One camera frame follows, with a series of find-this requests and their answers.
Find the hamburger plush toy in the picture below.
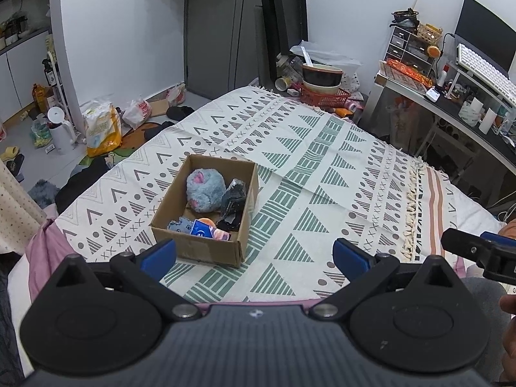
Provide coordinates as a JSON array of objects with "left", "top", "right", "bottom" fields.
[{"left": 199, "top": 218, "right": 231, "bottom": 241}]

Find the blue tissue packet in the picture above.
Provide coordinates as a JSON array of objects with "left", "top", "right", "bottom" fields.
[{"left": 190, "top": 220, "right": 212, "bottom": 239}]

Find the person's hand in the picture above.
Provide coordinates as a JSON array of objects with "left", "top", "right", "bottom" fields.
[{"left": 500, "top": 294, "right": 516, "bottom": 382}]

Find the brown cardboard box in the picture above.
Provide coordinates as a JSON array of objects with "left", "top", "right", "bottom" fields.
[{"left": 150, "top": 155, "right": 258, "bottom": 268}]

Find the grey fluffy plush toy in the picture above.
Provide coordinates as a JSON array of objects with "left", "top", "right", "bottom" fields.
[{"left": 186, "top": 169, "right": 226, "bottom": 213}]

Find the white desk with shelves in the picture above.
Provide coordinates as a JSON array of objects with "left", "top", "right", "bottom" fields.
[{"left": 358, "top": 60, "right": 515, "bottom": 175}]

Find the yellow white bag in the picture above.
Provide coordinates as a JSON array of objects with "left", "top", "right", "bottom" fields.
[{"left": 81, "top": 100, "right": 123, "bottom": 157}]

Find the white kettle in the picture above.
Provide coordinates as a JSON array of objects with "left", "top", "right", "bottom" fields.
[{"left": 46, "top": 106, "right": 77, "bottom": 155}]

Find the white red plastic bag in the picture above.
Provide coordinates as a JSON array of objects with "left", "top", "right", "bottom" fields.
[{"left": 122, "top": 99, "right": 152, "bottom": 130}]

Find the red plastic basket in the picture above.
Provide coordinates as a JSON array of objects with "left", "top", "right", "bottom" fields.
[{"left": 300, "top": 85, "right": 350, "bottom": 108}]

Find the white keyboard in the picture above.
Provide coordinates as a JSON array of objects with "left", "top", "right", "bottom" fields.
[{"left": 457, "top": 44, "right": 516, "bottom": 107}]

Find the black cream bowl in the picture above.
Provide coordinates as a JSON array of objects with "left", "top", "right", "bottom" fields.
[{"left": 303, "top": 64, "right": 344, "bottom": 94}]

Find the orange round toy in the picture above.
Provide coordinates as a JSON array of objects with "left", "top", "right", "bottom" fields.
[{"left": 426, "top": 45, "right": 441, "bottom": 59}]

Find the small drawer organizer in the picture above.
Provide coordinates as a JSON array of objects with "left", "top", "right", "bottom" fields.
[{"left": 384, "top": 26, "right": 435, "bottom": 75}]

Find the black monitor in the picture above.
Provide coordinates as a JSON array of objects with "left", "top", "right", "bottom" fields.
[{"left": 455, "top": 0, "right": 516, "bottom": 78}]

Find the dark grey cabinet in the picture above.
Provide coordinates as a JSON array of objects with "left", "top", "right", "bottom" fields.
[{"left": 183, "top": 0, "right": 311, "bottom": 101}]

